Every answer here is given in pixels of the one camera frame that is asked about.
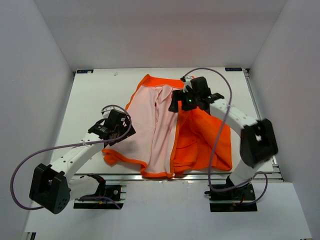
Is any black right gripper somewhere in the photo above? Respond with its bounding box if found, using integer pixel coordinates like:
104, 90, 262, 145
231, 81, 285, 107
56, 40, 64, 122
168, 88, 200, 113

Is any orange jacket with pink lining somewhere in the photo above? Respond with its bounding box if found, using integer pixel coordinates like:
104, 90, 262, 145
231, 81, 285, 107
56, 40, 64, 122
102, 75, 233, 178

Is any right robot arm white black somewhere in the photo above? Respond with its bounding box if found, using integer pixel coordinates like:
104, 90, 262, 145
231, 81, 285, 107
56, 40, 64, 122
168, 76, 278, 200

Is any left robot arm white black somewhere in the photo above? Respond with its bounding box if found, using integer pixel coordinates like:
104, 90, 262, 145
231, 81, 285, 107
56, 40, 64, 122
29, 105, 136, 214

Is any blue label sticker right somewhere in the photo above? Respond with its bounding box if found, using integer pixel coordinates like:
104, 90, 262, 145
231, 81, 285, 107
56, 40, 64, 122
224, 67, 243, 72

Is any blue label sticker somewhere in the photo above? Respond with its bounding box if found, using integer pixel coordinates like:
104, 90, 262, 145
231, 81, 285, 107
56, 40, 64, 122
224, 67, 243, 72
76, 69, 94, 74

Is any blue label sticker left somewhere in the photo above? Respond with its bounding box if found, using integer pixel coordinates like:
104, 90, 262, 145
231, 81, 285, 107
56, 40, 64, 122
76, 69, 94, 74

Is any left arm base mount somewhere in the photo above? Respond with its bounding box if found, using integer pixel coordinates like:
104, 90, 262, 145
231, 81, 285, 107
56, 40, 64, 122
68, 173, 126, 210

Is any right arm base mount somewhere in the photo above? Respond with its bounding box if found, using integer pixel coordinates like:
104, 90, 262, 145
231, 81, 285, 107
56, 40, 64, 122
204, 183, 258, 213

